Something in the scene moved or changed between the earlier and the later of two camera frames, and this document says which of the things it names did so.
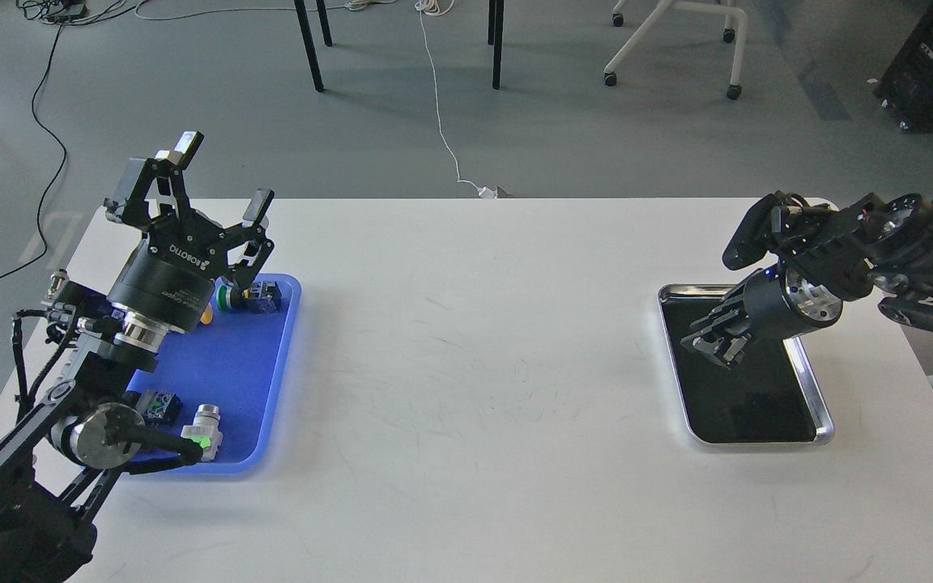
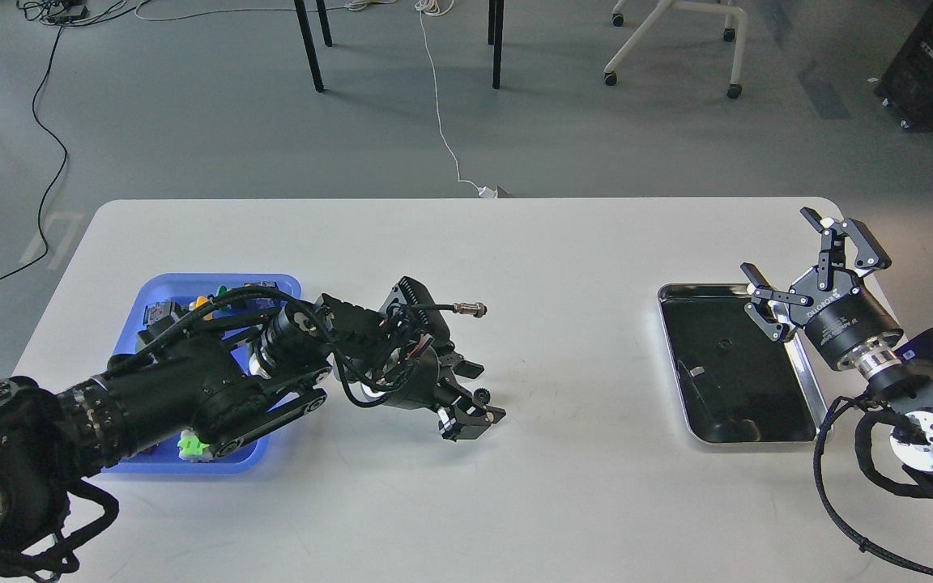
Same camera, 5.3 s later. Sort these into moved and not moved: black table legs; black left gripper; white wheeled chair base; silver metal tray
Moved: black left gripper
Not moved: silver metal tray; white wheeled chair base; black table legs
